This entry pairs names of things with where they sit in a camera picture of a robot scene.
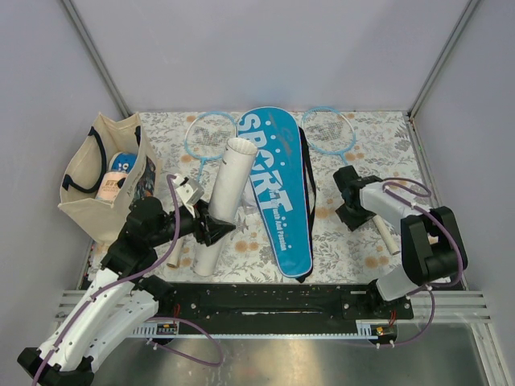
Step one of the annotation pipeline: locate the blue badminton racket cover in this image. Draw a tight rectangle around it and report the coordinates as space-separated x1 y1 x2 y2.
237 106 316 283

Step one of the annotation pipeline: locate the cream canvas tote bag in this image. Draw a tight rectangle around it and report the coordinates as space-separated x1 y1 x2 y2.
58 113 161 245

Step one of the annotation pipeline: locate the blue racket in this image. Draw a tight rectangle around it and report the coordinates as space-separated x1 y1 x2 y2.
167 111 238 269
301 105 402 257

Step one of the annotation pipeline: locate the blue can in bag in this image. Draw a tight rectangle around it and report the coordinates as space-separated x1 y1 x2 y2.
109 152 138 174

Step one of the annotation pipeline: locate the white shuttlecock tube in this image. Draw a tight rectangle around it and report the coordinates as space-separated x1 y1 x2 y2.
193 138 258 277

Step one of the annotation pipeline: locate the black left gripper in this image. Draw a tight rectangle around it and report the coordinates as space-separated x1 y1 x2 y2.
149 199 236 247

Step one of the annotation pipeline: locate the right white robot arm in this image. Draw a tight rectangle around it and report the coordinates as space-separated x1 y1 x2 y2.
333 166 468 318

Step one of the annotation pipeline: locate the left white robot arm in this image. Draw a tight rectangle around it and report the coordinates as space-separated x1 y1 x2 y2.
18 197 236 385

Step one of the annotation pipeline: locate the white slotted cable duct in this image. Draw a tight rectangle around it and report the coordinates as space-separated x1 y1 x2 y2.
129 318 397 340

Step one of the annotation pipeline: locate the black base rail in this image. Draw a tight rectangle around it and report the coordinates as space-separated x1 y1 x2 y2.
157 283 414 328

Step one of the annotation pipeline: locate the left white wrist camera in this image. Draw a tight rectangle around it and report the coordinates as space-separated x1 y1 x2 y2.
171 174 204 215

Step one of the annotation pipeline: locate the clear plastic grip box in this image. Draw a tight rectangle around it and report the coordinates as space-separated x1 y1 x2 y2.
241 187 258 216

